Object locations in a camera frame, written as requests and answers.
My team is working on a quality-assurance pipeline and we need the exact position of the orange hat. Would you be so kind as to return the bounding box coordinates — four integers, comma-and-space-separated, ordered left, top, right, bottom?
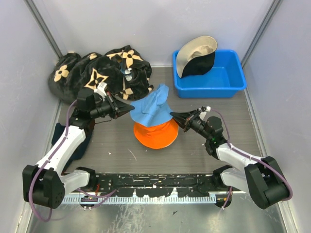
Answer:
133, 119, 179, 150

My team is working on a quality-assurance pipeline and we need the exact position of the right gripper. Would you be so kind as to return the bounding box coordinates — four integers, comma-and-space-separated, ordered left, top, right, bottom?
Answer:
170, 110, 211, 141

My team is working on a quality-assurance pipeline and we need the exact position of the black bucket hat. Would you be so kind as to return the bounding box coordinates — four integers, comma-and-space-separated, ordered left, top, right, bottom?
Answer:
181, 52, 215, 78

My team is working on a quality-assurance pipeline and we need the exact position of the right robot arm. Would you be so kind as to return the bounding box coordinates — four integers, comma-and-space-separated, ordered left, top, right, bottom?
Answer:
170, 107, 293, 209

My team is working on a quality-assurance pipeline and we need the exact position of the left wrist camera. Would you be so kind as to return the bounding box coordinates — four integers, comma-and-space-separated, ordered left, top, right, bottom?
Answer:
94, 82, 107, 98

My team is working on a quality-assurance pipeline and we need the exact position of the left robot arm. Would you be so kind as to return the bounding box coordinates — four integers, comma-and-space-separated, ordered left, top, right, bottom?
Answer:
22, 87, 134, 209

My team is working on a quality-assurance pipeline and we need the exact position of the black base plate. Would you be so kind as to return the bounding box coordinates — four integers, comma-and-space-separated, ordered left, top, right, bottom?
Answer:
82, 173, 229, 198

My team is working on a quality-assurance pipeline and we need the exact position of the blue plastic bin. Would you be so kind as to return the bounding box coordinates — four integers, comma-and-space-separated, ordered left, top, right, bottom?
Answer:
172, 50, 247, 99

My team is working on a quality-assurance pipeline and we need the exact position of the navy cloth with red stripe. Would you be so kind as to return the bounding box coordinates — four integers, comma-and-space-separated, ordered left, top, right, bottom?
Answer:
51, 123, 93, 160

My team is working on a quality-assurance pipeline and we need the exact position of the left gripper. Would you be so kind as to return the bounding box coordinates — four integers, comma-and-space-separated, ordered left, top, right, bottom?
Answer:
90, 92, 135, 119

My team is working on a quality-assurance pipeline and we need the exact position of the aluminium front rail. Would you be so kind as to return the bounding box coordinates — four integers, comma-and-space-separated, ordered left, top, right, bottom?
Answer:
24, 173, 289, 194

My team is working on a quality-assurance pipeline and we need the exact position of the black flower-pattern blanket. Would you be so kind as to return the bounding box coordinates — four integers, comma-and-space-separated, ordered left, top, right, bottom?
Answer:
48, 45, 154, 103

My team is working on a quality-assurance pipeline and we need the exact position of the blue cloth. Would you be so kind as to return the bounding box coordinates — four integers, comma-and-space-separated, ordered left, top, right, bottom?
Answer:
130, 83, 172, 128

